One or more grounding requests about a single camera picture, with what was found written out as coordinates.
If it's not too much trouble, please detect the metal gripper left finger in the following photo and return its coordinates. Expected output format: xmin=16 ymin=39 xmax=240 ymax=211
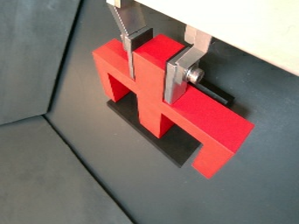
xmin=107 ymin=0 xmax=153 ymax=80

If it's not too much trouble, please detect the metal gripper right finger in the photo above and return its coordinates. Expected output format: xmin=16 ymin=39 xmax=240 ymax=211
xmin=163 ymin=25 xmax=211 ymax=104

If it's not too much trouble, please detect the red E-shaped block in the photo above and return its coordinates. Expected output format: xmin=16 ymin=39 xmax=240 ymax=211
xmin=92 ymin=34 xmax=254 ymax=178

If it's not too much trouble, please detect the black angle bracket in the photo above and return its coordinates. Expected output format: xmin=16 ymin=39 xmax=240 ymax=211
xmin=107 ymin=79 xmax=236 ymax=169

